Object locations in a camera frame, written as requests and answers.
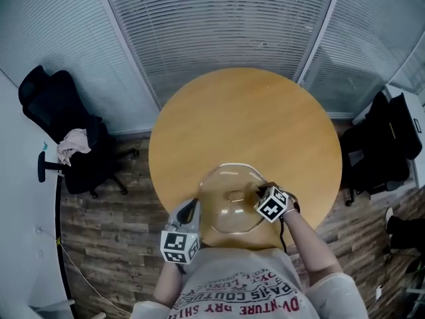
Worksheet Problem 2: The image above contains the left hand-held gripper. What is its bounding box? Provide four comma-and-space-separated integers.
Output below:
160, 197, 202, 265

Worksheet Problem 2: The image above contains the person's left forearm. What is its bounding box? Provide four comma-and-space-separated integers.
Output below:
153, 261, 185, 307

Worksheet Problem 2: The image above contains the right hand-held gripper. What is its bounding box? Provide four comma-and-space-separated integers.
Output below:
254, 183, 290, 224

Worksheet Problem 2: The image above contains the white cable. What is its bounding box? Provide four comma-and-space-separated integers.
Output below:
36, 226, 133, 315

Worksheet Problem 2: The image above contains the person's right forearm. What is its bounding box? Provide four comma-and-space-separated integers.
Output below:
284, 209, 345, 285

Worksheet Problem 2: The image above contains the white window blind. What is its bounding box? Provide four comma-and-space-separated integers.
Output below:
298, 0, 425, 116
0, 0, 160, 136
388, 41, 425, 94
99, 0, 339, 108

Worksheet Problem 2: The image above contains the person's printed beige shirt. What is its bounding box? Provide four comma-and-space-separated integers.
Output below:
131, 246, 369, 319

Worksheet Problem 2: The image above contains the black office chair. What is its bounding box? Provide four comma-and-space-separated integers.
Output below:
18, 64, 140, 199
340, 91, 423, 207

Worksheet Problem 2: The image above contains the octagonal glass lid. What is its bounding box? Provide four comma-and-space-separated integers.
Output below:
198, 163, 270, 235

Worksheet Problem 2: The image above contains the pink crumpled cloth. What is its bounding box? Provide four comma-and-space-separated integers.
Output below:
56, 128, 92, 167

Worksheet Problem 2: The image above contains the white furniture frame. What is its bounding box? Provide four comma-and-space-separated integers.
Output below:
29, 297, 107, 319

